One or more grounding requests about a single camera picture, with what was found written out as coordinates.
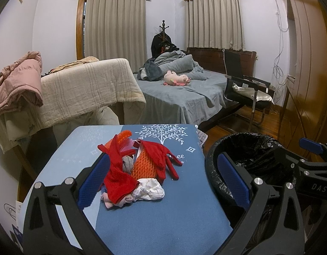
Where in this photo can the pink plush toy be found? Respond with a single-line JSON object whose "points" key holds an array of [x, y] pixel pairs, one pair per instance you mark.
{"points": [[173, 79]]}

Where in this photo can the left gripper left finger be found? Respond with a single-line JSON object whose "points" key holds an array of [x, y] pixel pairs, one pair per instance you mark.
{"points": [[55, 222]]}

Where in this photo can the wooden coat stand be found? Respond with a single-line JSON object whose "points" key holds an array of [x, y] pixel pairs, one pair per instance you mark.
{"points": [[163, 34]]}

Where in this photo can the red knit glove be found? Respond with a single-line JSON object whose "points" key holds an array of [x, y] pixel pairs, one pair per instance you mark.
{"points": [[162, 158]]}

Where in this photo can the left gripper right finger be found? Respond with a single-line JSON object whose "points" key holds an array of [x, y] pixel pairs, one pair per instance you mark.
{"points": [[253, 194]]}

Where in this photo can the left beige curtain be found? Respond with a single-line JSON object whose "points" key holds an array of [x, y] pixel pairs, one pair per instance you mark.
{"points": [[116, 29]]}

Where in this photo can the right beige curtain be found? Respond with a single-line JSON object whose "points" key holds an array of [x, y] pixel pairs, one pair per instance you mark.
{"points": [[214, 24]]}

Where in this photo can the blue patterned table cloth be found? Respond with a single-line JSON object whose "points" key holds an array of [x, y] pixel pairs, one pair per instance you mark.
{"points": [[188, 220]]}

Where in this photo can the black lined trash bin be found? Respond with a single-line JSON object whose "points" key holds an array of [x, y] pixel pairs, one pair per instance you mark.
{"points": [[262, 157]]}

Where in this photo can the pink cloth scrap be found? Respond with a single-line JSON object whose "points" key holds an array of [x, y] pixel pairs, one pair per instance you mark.
{"points": [[109, 204]]}

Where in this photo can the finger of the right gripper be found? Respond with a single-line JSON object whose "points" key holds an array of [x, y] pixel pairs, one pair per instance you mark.
{"points": [[311, 146]]}

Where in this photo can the silver chair cushion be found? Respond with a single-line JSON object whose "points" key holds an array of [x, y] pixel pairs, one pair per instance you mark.
{"points": [[249, 93]]}

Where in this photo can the orange foam net sleeve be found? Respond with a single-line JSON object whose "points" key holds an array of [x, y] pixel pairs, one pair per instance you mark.
{"points": [[143, 167]]}

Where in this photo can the red plastic bag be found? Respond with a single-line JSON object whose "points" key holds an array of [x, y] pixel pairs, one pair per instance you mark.
{"points": [[118, 183]]}

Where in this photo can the white tissue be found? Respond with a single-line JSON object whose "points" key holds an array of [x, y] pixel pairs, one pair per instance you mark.
{"points": [[148, 189]]}

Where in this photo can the beige striped blanket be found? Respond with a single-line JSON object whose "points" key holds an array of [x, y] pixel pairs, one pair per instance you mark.
{"points": [[75, 91]]}

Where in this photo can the beige curtain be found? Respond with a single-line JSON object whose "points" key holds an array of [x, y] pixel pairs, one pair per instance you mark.
{"points": [[116, 29], [214, 24]]}

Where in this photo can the bed with grey sheet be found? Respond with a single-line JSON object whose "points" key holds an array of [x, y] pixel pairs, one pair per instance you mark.
{"points": [[191, 104]]}

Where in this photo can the pink quilted jacket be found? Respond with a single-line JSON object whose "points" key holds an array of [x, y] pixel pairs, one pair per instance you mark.
{"points": [[20, 83]]}

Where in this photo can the brown wooden wardrobe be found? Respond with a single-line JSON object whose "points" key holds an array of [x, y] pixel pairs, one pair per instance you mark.
{"points": [[305, 107]]}

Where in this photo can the black metal armchair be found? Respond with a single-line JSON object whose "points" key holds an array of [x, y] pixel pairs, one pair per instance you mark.
{"points": [[234, 75]]}

